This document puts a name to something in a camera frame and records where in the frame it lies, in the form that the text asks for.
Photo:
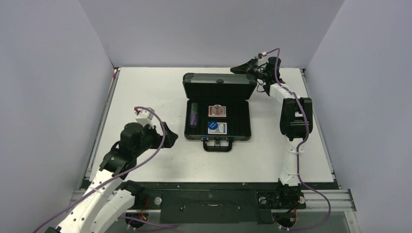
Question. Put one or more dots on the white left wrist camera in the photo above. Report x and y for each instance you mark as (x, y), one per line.
(144, 117)

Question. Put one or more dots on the red playing card deck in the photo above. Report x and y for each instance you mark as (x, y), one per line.
(214, 112)

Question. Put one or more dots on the blue playing card deck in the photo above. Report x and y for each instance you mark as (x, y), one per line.
(222, 129)

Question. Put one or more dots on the green blue poker chip stack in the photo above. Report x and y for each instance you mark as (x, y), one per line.
(194, 109)

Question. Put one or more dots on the black robot base mount plate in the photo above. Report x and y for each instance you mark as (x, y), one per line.
(177, 203)

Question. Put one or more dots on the purple poker chip stack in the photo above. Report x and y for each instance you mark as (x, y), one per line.
(193, 121)

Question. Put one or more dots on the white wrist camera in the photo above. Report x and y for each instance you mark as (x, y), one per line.
(261, 58)
(144, 117)

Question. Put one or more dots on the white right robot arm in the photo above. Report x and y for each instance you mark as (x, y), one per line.
(296, 118)

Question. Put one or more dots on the black foam-lined carry case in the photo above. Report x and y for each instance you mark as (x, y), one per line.
(230, 90)

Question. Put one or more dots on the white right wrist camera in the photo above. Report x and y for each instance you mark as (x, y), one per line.
(261, 58)

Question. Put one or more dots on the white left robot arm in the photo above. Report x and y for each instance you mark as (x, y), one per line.
(92, 213)

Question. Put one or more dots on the blue round dealer button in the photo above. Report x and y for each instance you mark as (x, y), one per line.
(212, 125)

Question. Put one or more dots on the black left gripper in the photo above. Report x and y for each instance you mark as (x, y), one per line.
(158, 138)

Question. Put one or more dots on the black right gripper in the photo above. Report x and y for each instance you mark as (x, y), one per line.
(253, 67)

